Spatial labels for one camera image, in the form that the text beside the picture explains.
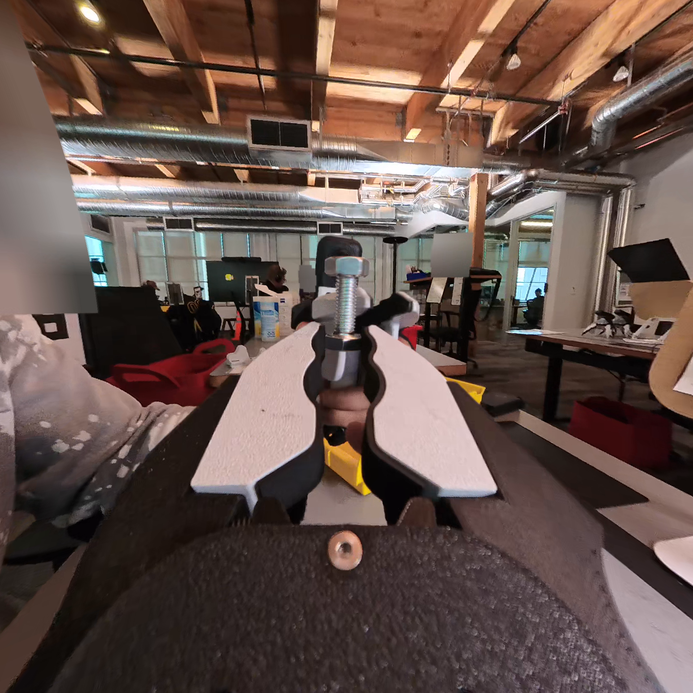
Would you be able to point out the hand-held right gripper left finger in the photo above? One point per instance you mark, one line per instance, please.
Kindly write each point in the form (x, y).
(260, 422)

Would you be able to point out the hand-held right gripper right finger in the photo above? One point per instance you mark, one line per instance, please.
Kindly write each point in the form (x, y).
(422, 422)

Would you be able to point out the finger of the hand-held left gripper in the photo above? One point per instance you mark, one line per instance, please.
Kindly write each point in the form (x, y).
(400, 308)
(325, 308)

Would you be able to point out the silver hex bolt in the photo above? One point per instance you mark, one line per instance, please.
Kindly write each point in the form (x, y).
(345, 303)

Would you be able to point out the silver hex nut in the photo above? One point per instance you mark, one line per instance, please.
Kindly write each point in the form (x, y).
(341, 342)

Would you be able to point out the person's left forearm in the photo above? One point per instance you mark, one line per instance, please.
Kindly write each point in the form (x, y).
(81, 433)

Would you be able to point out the person's right hand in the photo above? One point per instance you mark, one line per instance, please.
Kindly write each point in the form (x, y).
(357, 437)

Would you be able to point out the small black vent grille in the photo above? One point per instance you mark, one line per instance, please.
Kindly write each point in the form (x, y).
(329, 228)
(178, 223)

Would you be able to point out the white tissue box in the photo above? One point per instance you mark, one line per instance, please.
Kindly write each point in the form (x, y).
(287, 311)

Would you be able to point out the blue white wipes canister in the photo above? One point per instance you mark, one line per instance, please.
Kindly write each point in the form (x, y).
(269, 322)

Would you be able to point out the white charging dock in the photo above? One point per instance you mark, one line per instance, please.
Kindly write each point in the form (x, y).
(238, 357)

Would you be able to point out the black standing desk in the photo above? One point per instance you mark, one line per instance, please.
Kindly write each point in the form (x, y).
(471, 314)

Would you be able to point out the black rectangular device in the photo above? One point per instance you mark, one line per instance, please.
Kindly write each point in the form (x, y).
(501, 403)

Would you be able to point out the orange traffic cone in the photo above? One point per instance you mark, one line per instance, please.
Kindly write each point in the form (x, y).
(238, 325)

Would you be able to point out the yellow plastic bin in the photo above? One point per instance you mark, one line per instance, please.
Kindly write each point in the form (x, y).
(346, 468)

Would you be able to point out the black jacket yellow print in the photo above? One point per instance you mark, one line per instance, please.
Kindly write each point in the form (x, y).
(189, 325)

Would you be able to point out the ceiling vent grille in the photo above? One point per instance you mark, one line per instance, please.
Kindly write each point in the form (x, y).
(279, 134)

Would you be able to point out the large black panel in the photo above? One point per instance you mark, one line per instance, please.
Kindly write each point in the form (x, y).
(130, 325)

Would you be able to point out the wooden desk black legs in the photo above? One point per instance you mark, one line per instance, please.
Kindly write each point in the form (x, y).
(568, 341)

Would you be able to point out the red box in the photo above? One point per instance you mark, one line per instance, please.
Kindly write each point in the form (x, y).
(617, 433)

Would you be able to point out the white black marker board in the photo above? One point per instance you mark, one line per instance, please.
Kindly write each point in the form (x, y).
(74, 335)

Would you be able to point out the black silver desk tools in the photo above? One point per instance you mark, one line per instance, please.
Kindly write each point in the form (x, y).
(606, 324)

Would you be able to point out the white tablet stand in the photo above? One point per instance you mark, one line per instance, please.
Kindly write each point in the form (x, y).
(652, 329)

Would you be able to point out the wooden poster board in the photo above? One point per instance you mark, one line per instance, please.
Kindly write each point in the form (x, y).
(668, 368)

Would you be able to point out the pendant ceiling lamp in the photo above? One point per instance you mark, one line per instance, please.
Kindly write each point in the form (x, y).
(621, 74)
(513, 61)

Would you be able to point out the small black panel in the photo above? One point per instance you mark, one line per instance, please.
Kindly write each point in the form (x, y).
(649, 260)

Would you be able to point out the small wooden board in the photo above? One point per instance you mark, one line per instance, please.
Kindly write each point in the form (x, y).
(655, 298)

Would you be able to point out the printed instruction poster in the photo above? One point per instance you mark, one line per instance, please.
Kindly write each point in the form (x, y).
(686, 379)

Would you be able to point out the slim silver ventilation duct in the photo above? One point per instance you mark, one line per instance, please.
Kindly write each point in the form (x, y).
(260, 226)

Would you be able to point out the black wall screen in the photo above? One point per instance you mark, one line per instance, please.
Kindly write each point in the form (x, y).
(216, 292)

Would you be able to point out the wooden support post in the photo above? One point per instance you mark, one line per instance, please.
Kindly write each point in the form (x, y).
(478, 216)

